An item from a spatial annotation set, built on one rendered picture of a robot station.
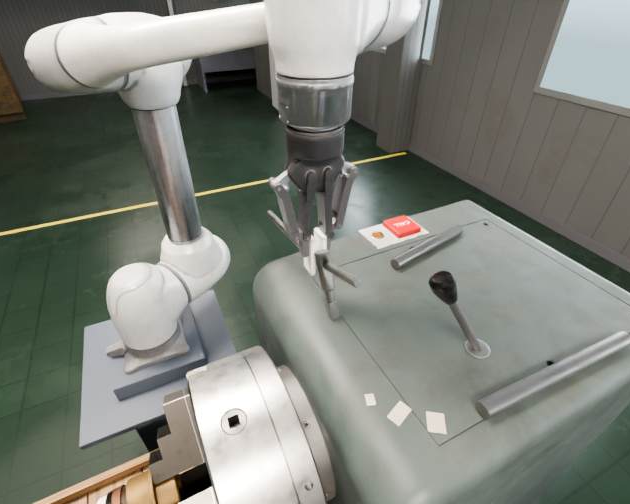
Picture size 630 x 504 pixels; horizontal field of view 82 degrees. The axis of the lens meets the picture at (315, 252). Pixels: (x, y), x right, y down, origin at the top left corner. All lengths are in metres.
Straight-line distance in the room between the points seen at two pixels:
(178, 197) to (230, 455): 0.69
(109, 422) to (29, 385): 1.34
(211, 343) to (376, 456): 0.86
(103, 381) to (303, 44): 1.10
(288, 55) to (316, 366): 0.40
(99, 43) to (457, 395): 0.72
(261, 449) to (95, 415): 0.77
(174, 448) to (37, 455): 1.62
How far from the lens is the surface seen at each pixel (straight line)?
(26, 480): 2.19
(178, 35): 0.65
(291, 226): 0.51
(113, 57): 0.70
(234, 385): 0.56
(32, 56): 0.87
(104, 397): 1.25
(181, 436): 0.63
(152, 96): 0.92
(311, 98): 0.43
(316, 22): 0.41
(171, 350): 1.18
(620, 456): 2.29
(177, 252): 1.11
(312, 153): 0.45
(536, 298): 0.74
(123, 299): 1.05
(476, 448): 0.52
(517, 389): 0.56
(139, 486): 0.66
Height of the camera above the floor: 1.69
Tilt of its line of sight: 37 degrees down
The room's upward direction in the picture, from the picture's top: straight up
